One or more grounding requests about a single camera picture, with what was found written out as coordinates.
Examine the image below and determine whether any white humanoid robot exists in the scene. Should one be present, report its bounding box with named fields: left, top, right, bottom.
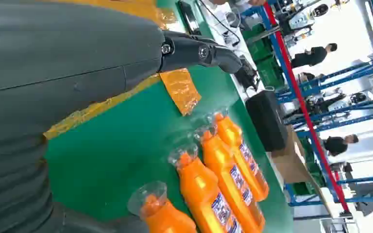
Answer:
left=305, top=91, right=368, bottom=117
left=276, top=3, right=331, bottom=40

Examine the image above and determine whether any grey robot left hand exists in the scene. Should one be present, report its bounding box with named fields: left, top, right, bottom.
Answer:
left=0, top=0, right=242, bottom=233

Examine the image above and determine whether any orange drink bottle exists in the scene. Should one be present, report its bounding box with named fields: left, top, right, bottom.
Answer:
left=169, top=145, right=245, bottom=233
left=214, top=112, right=270, bottom=202
left=127, top=181, right=198, bottom=233
left=200, top=128, right=266, bottom=233

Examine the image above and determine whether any person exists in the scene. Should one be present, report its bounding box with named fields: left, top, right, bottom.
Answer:
left=297, top=72, right=325, bottom=85
left=291, top=42, right=338, bottom=69
left=322, top=134, right=359, bottom=157
left=207, top=0, right=268, bottom=8

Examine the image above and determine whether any brown cardboard box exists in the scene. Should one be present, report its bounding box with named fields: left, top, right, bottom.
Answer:
left=267, top=124, right=334, bottom=219

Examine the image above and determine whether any red metal bar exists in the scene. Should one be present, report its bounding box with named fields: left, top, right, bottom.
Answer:
left=263, top=1, right=350, bottom=213

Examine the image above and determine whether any black zip case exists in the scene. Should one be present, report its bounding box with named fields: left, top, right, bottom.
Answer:
left=245, top=90, right=289, bottom=153

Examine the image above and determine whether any blue metal rack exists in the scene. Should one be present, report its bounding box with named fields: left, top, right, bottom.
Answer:
left=241, top=4, right=373, bottom=208

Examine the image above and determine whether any black cable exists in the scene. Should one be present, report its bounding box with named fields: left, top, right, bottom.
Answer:
left=199, top=0, right=241, bottom=46

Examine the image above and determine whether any yellow sheet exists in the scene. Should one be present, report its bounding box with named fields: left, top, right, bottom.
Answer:
left=43, top=0, right=202, bottom=141

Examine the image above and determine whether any green crate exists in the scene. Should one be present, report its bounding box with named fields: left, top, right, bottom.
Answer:
left=256, top=58, right=286, bottom=90
left=247, top=38, right=273, bottom=62

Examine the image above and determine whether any green table mat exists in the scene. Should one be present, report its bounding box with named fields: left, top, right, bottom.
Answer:
left=44, top=0, right=295, bottom=233

